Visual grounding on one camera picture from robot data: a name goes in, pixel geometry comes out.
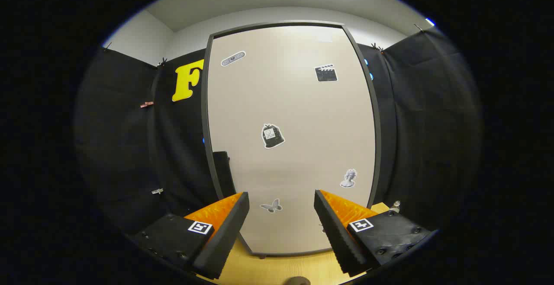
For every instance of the silver clip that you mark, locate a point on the silver clip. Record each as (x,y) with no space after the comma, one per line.
(157,191)

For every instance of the beige shoe cabinet door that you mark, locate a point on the beige shoe cabinet door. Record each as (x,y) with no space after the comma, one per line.
(294,103)

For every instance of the black backdrop cloth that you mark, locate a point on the black backdrop cloth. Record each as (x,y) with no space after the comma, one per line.
(121,146)

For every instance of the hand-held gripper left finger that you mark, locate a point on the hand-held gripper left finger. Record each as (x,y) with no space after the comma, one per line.
(225,241)

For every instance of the green plastic bottle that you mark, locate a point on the green plastic bottle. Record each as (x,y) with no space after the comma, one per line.
(394,206)

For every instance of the grey shoe cabinet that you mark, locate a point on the grey shoe cabinet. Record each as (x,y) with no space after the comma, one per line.
(204,103)

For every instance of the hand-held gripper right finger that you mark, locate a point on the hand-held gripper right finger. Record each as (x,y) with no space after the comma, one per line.
(337,241)

